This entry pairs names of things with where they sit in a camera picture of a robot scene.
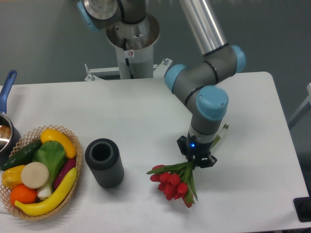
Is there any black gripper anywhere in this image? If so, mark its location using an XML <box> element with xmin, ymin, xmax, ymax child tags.
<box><xmin>177</xmin><ymin>135</ymin><xmax>217</xmax><ymax>168</ymax></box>

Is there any red tulip bouquet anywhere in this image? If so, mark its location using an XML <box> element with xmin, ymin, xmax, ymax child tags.
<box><xmin>146</xmin><ymin>123</ymin><xmax>230</xmax><ymax>208</ymax></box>

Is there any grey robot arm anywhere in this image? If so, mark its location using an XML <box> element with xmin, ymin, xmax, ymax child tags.
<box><xmin>77</xmin><ymin>0</ymin><xmax>246</xmax><ymax>168</ymax></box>

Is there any dark grey ribbed vase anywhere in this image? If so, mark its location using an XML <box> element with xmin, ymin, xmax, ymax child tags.
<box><xmin>85</xmin><ymin>138</ymin><xmax>124</xmax><ymax>188</ymax></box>

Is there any black device at table edge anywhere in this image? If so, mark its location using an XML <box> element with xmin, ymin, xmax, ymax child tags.
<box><xmin>293</xmin><ymin>197</ymin><xmax>311</xmax><ymax>222</ymax></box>

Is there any purple sweet potato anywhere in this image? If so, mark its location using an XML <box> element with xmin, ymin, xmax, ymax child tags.
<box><xmin>53</xmin><ymin>158</ymin><xmax>76</xmax><ymax>190</ymax></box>

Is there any green lettuce bok choy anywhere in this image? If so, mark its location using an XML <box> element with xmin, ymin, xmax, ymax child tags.
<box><xmin>32</xmin><ymin>141</ymin><xmax>66</xmax><ymax>200</ymax></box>

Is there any short yellow squash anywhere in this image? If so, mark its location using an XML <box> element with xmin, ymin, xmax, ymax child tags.
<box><xmin>40</xmin><ymin>129</ymin><xmax>76</xmax><ymax>159</ymax></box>

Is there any long yellow squash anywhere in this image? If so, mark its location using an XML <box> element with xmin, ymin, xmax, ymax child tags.
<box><xmin>15</xmin><ymin>167</ymin><xmax>77</xmax><ymax>216</ymax></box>

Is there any beige round disc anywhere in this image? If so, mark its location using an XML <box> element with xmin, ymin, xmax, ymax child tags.
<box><xmin>21</xmin><ymin>162</ymin><xmax>49</xmax><ymax>189</ymax></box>

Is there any woven wicker basket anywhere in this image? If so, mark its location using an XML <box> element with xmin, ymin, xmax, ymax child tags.
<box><xmin>0</xmin><ymin>124</ymin><xmax>83</xmax><ymax>221</ymax></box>

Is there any green cucumber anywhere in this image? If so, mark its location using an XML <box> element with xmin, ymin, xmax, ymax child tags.
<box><xmin>0</xmin><ymin>139</ymin><xmax>42</xmax><ymax>171</ymax></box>

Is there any orange fruit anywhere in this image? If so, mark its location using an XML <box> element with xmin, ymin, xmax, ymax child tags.
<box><xmin>10</xmin><ymin>184</ymin><xmax>37</xmax><ymax>206</ymax></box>

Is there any yellow bell pepper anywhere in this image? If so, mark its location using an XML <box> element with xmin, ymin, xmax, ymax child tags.
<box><xmin>1</xmin><ymin>165</ymin><xmax>26</xmax><ymax>189</ymax></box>

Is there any white frame at right edge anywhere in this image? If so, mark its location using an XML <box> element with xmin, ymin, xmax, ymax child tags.
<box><xmin>288</xmin><ymin>83</ymin><xmax>311</xmax><ymax>130</ymax></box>

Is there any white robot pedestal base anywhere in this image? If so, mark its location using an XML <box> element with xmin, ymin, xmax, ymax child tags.
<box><xmin>85</xmin><ymin>13</ymin><xmax>173</xmax><ymax>81</ymax></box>

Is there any blue handled saucepan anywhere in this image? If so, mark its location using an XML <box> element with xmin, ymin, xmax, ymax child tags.
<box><xmin>0</xmin><ymin>70</ymin><xmax>20</xmax><ymax>166</ymax></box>

